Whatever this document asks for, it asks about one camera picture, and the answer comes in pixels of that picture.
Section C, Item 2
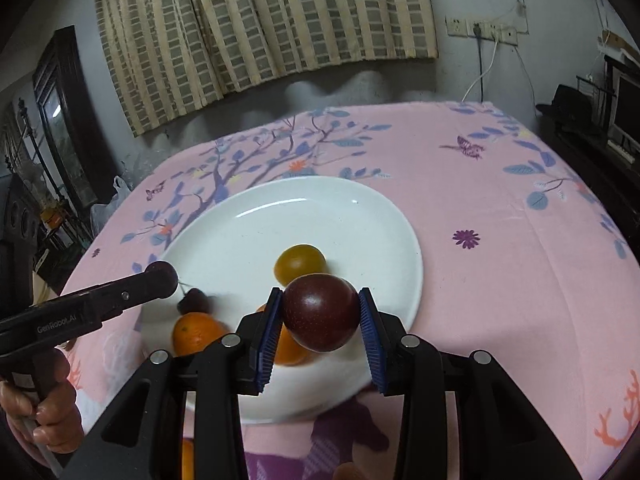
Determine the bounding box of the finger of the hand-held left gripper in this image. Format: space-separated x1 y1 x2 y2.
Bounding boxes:
95 269 173 320

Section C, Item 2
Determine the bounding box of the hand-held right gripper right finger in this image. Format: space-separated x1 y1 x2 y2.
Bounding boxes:
357 287 583 480

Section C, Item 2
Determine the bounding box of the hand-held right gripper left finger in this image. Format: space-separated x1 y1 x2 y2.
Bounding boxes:
60 287 284 480

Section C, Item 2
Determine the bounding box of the orange mandarin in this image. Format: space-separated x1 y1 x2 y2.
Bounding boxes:
256 304 321 367
172 312 231 357
181 437 197 480

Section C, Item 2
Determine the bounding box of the dark wrinkled passion fruit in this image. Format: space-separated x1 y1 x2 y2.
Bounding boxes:
145 261 180 301

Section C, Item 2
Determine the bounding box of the large dark purple passion fruit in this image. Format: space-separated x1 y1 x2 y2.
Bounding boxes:
281 273 361 352

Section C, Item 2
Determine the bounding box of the dark red cherry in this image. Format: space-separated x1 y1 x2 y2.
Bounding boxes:
177 287 213 316

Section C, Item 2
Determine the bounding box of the yellow orange round fruit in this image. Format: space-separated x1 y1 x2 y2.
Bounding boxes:
274 244 327 285

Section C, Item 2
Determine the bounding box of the white plate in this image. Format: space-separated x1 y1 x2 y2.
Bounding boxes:
140 176 424 423

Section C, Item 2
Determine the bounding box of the person's left hand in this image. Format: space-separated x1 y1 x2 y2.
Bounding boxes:
0 352 84 453

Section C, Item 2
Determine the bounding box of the white plastic bag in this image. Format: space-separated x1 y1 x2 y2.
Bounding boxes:
90 176 132 233

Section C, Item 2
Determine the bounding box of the large black speaker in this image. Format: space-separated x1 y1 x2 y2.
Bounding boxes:
0 172 38 246

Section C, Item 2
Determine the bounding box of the pink printed tablecloth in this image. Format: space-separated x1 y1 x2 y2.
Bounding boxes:
60 101 640 480

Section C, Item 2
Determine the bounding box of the dark wooden cabinet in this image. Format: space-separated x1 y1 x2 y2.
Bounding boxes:
32 25 101 211

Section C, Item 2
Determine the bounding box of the beige checked curtain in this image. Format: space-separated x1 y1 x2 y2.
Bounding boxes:
94 0 440 137

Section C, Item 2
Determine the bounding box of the dark wooden desk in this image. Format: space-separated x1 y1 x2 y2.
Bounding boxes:
537 110 640 241

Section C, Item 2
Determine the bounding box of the black hat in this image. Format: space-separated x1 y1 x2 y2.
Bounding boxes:
536 84 601 133

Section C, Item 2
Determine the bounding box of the computer monitor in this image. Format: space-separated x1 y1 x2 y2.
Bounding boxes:
612 67 640 148

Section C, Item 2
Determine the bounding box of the white power cable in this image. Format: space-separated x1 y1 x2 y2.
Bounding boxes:
462 35 501 103

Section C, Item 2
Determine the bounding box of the black power cable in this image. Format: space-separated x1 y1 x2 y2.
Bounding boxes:
474 25 487 103

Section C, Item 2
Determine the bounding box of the white wall power strip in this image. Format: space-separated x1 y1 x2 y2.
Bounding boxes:
446 16 518 47

